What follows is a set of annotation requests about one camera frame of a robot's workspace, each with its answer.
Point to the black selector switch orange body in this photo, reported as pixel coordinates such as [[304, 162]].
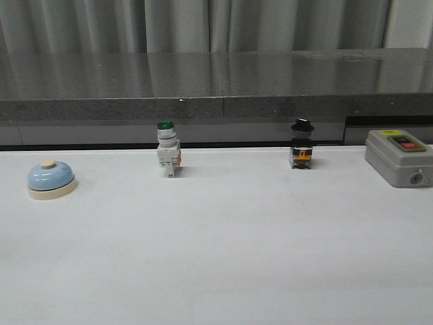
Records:
[[301, 150]]

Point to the blue call bell cream base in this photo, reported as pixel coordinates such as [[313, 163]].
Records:
[[50, 179]]

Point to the green pushbutton switch white body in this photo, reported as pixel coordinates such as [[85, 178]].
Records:
[[169, 150]]

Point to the grey stone counter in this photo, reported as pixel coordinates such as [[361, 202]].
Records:
[[113, 100]]

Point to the grey switch box red button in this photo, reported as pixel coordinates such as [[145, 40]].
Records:
[[400, 158]]

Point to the grey curtain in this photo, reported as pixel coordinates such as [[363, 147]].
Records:
[[211, 26]]

